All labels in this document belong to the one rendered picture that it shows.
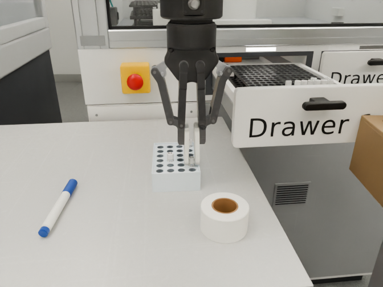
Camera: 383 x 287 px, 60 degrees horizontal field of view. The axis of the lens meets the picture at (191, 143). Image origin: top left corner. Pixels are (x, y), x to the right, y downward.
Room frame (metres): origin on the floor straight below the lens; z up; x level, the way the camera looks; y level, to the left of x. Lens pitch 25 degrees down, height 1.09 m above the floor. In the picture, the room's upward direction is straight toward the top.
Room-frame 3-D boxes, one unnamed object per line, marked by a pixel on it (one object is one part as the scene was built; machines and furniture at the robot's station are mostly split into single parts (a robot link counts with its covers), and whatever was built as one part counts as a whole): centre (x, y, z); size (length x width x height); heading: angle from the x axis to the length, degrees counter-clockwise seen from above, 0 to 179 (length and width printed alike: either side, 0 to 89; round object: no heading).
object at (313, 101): (0.54, -0.22, 0.91); 0.07 x 0.04 x 0.01; 96
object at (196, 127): (0.52, -0.01, 0.84); 0.03 x 0.01 x 0.07; 4
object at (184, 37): (0.52, 0.00, 0.99); 0.08 x 0.07 x 0.09; 94
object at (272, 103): (0.57, -0.22, 0.87); 0.29 x 0.02 x 0.11; 96
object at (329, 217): (1.37, -0.18, 0.40); 1.03 x 0.95 x 0.80; 96
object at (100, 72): (1.37, -0.17, 0.87); 1.02 x 0.95 x 0.14; 96
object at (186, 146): (0.52, 0.01, 0.84); 0.03 x 0.01 x 0.07; 4
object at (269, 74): (0.77, -0.20, 0.87); 0.22 x 0.18 x 0.06; 6
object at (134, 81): (0.80, 0.14, 0.88); 0.04 x 0.03 x 0.04; 96
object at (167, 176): (0.55, 0.03, 0.78); 0.12 x 0.08 x 0.04; 4
